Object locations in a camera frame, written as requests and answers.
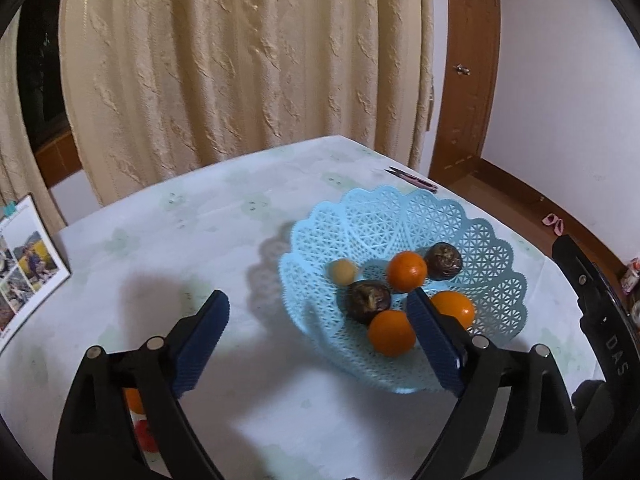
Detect dark window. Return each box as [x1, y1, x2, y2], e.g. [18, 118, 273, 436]
[17, 0, 76, 146]

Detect wooden window sill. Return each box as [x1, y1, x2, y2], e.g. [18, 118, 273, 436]
[32, 130, 83, 188]

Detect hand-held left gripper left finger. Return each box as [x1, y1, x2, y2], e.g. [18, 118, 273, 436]
[52, 289, 231, 480]

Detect photo calendar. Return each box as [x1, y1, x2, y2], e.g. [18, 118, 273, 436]
[0, 193, 72, 356]

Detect flat orange tangerine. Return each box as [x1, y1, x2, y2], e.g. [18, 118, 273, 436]
[122, 386, 147, 415]

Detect red round fruit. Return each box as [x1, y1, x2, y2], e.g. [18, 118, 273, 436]
[134, 417, 160, 453]

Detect round orange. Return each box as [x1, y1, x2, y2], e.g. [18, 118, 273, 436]
[367, 309, 417, 357]
[429, 290, 476, 331]
[387, 251, 429, 293]

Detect beige textured curtain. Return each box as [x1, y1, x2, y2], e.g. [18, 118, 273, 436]
[59, 0, 436, 207]
[0, 25, 67, 233]

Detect wooden door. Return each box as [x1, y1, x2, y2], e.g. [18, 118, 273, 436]
[430, 0, 502, 181]

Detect dark wrinkled passion fruit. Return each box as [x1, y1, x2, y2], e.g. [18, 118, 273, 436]
[424, 242, 463, 281]

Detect dark passion fruit with stem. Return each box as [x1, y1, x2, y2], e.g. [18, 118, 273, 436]
[347, 280, 393, 326]

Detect small pale yellow fruit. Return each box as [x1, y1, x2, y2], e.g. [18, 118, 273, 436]
[327, 258, 359, 286]

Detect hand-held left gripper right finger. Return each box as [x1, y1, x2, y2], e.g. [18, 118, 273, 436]
[406, 287, 583, 480]

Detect white snack packet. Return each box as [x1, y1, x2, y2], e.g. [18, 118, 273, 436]
[621, 257, 640, 293]

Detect light blue plastic basket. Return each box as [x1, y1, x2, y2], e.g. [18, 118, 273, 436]
[278, 185, 529, 393]

